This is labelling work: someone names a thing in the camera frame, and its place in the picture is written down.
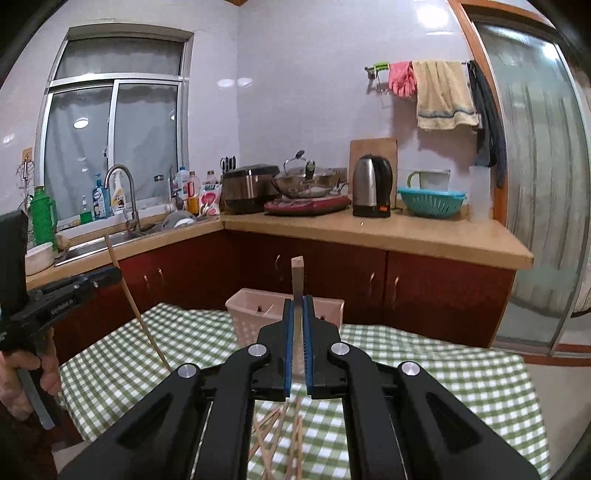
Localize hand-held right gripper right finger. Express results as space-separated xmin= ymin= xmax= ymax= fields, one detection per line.
xmin=302 ymin=294 xmax=541 ymax=480

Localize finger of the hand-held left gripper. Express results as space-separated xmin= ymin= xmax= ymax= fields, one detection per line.
xmin=28 ymin=273 xmax=100 ymax=303
xmin=69 ymin=268 xmax=123 ymax=298

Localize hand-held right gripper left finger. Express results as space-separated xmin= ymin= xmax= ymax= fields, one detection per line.
xmin=58 ymin=298 xmax=294 ymax=480

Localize white plastic utensil basket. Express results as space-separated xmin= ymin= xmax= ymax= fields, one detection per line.
xmin=225 ymin=288 xmax=345 ymax=370

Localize person's left forearm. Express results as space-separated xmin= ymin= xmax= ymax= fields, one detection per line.
xmin=0 ymin=401 xmax=58 ymax=480

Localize person's left hand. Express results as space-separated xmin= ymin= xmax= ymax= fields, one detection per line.
xmin=0 ymin=342 xmax=63 ymax=422

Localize white bowl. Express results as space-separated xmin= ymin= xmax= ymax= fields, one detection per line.
xmin=25 ymin=241 xmax=56 ymax=276

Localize steel sink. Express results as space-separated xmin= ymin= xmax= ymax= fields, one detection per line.
xmin=55 ymin=224 xmax=158 ymax=266

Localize green thermos flask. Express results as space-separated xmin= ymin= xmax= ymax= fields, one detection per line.
xmin=28 ymin=186 xmax=58 ymax=247

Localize blue pump soap bottle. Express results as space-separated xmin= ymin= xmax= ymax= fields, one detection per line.
xmin=92 ymin=174 xmax=112 ymax=220

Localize steel kitchen faucet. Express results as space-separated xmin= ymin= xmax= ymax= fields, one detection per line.
xmin=104 ymin=164 xmax=141 ymax=232

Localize white spray bottle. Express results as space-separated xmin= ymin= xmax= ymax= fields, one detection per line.
xmin=111 ymin=178 xmax=127 ymax=215

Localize hanging metal whisk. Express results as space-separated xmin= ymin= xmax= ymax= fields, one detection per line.
xmin=16 ymin=148 xmax=35 ymax=190

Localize dishes by sink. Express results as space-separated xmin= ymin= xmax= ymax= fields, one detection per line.
xmin=161 ymin=210 xmax=197 ymax=229

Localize orange liquid bottle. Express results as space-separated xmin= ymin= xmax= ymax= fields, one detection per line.
xmin=187 ymin=171 xmax=200 ymax=215

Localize red kitchen cabinets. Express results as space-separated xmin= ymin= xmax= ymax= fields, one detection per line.
xmin=28 ymin=231 xmax=515 ymax=365

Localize pink white refill pouch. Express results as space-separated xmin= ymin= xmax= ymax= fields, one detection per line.
xmin=199 ymin=182 xmax=221 ymax=217

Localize green checked tablecloth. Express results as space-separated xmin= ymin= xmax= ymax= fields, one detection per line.
xmin=58 ymin=302 xmax=552 ymax=480

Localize red induction cooker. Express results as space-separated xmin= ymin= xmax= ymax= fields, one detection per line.
xmin=264 ymin=194 xmax=352 ymax=216

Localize wooden kitchen counter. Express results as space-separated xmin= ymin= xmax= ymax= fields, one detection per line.
xmin=25 ymin=205 xmax=534 ymax=284

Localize steel wok with lid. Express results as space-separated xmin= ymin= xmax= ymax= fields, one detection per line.
xmin=271 ymin=150 xmax=347 ymax=199

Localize steel electric kettle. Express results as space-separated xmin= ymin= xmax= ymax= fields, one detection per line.
xmin=353 ymin=155 xmax=394 ymax=217

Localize teal plastic colander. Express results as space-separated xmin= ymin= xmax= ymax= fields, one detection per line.
xmin=397 ymin=186 xmax=467 ymax=219

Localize wooden cutting board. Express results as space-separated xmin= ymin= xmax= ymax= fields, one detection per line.
xmin=349 ymin=138 xmax=399 ymax=208

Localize translucent plastic pitcher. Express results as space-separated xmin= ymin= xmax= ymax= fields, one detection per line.
xmin=468 ymin=165 xmax=492 ymax=223

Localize pink rubber gloves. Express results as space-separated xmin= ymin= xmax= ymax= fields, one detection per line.
xmin=388 ymin=61 xmax=417 ymax=97

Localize metal towel rack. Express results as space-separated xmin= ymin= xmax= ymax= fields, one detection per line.
xmin=365 ymin=60 xmax=476 ymax=95

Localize yellow towel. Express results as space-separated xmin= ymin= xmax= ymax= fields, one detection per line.
xmin=412 ymin=60 xmax=480 ymax=131

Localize dark hanging cloth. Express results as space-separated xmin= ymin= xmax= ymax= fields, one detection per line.
xmin=466 ymin=59 xmax=506 ymax=189

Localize frosted glass sliding door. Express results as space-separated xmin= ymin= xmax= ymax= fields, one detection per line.
xmin=450 ymin=0 xmax=591 ymax=356

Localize aluminium frame window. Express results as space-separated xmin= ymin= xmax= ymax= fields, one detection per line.
xmin=34 ymin=25 xmax=195 ymax=222

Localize white mug green handle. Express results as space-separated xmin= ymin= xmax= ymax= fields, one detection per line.
xmin=406 ymin=169 xmax=451 ymax=191

